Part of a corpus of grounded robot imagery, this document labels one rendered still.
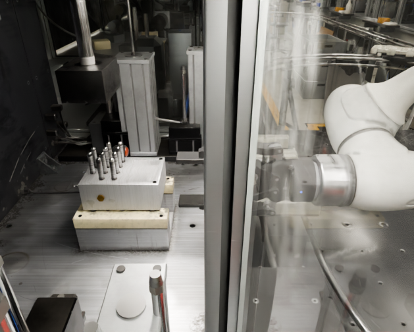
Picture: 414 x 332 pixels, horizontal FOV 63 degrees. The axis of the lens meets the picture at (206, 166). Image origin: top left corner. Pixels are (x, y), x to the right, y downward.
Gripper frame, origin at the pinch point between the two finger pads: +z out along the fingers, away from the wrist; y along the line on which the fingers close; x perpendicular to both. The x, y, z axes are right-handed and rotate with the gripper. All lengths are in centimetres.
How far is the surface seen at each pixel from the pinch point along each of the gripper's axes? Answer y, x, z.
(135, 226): -4.4, 7.1, 9.0
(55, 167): -8.6, -19.8, 33.7
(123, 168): 2.3, 0.1, 11.8
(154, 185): 2.2, 5.3, 5.8
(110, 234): -6.2, 7.1, 13.3
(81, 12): 26.5, 1.9, 14.0
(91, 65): 19.8, 2.2, 13.6
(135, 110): 3.9, -24.3, 14.2
